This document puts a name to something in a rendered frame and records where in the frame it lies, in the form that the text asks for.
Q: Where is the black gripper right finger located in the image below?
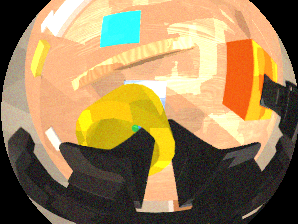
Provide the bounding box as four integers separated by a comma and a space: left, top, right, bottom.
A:
168, 119, 262, 208

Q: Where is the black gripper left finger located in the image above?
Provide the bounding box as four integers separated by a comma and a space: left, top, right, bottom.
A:
59, 127, 156, 209

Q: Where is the yellow rectangular block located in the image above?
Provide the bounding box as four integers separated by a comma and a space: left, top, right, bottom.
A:
31, 39, 51, 77

